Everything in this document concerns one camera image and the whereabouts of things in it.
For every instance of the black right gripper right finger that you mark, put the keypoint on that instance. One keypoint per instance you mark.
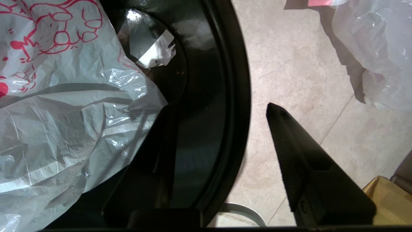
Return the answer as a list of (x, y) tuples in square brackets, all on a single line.
[(315, 187)]

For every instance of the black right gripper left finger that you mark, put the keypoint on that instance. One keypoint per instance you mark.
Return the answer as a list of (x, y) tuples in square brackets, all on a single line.
[(151, 180)]

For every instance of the white red-printed plastic bag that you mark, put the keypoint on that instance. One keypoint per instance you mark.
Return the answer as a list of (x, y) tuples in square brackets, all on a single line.
[(64, 129)]

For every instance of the black round trash bin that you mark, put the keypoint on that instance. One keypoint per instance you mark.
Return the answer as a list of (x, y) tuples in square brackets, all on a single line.
[(225, 96)]

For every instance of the yellow fabric bag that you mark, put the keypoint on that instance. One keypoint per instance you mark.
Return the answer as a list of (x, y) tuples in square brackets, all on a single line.
[(389, 206)]

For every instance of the white paper scrap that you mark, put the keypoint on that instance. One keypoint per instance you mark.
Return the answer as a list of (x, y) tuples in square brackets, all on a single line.
[(154, 54)]

